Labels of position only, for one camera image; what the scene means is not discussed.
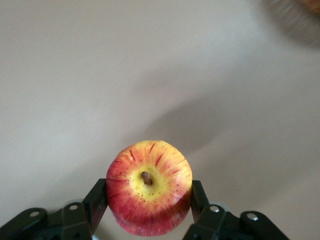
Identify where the brown table cloth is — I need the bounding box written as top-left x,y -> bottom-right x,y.
0,0 -> 320,240

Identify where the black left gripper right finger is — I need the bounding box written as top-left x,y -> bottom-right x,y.
183,179 -> 291,240

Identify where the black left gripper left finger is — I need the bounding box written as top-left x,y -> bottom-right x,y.
0,178 -> 110,240

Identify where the red yellow apple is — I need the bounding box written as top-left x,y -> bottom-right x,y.
105,139 -> 193,237

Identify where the brown wicker basket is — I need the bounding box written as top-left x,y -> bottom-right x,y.
298,0 -> 320,15

